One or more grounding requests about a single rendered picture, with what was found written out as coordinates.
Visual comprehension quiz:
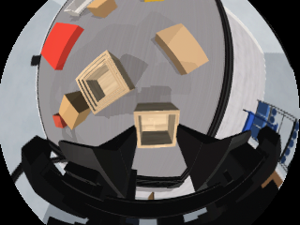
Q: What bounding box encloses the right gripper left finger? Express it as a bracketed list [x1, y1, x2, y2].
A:
[59, 125, 138, 199]

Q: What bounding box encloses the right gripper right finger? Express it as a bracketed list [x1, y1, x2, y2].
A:
[176, 124, 251, 192]

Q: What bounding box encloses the small red block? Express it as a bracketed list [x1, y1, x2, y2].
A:
[52, 112, 68, 128]

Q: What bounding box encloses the flat red board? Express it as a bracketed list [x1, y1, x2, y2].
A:
[41, 22, 83, 70]

